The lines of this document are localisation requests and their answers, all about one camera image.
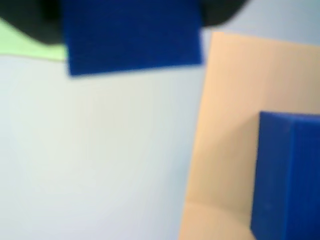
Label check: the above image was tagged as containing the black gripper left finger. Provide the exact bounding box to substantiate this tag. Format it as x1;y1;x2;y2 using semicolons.
0;0;66;47

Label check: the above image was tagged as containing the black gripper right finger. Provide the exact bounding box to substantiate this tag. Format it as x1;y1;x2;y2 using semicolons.
198;0;250;28

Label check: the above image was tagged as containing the small blue cube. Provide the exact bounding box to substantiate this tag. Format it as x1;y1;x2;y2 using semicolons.
61;0;204;76

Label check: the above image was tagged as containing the green square sheet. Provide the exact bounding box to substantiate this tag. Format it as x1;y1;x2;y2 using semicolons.
0;19;68;62

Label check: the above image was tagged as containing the orange square sheet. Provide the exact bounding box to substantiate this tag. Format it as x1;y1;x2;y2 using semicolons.
177;31;320;240

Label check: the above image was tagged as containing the large blue cube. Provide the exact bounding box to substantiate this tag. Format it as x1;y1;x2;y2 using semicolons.
249;110;320;240

